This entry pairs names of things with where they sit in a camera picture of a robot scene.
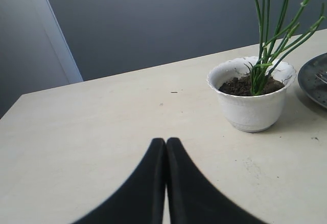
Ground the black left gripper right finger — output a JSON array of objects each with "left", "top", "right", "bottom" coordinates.
[{"left": 166, "top": 137, "right": 264, "bottom": 223}]

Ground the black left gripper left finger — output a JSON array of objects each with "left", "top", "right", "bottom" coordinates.
[{"left": 75, "top": 138, "right": 167, "bottom": 223}]

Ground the red artificial flower with stems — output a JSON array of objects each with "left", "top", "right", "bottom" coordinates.
[{"left": 247, "top": 0, "right": 325, "bottom": 96}]

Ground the white scalloped flower pot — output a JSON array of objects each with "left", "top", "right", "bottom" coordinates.
[{"left": 207, "top": 56, "right": 296, "bottom": 133}]

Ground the round stainless steel plate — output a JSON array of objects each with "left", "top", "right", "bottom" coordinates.
[{"left": 297, "top": 53, "right": 326, "bottom": 109}]

